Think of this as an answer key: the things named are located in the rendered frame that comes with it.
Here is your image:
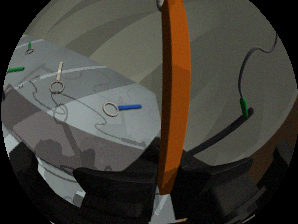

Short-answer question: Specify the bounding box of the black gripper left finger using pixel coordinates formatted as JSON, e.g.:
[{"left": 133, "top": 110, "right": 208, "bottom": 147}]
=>
[{"left": 72, "top": 137, "right": 161, "bottom": 222}]

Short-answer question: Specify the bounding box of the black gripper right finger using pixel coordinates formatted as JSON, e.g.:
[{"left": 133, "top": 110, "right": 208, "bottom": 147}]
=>
[{"left": 170, "top": 149, "right": 254, "bottom": 220}]

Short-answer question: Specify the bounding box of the blue bar with tan ring at its end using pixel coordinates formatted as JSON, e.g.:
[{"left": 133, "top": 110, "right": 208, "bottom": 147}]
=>
[{"left": 102, "top": 101, "right": 142, "bottom": 116}]

